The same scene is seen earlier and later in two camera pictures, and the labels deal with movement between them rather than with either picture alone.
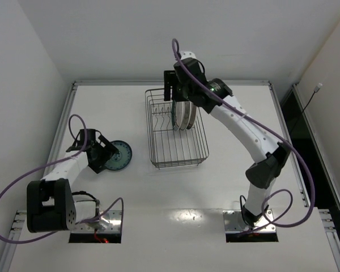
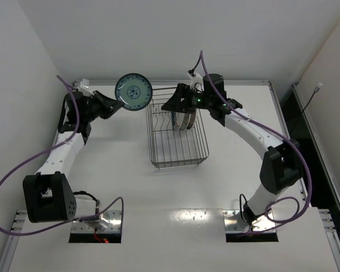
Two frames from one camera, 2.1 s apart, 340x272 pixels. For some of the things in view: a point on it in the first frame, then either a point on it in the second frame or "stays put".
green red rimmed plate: (173, 115) stays put
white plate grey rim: (187, 109) stays put
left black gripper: (107, 150) to (99, 101)
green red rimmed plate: (193, 116) stays put
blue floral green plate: (122, 160) to (135, 90)
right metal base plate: (234, 222) stays put
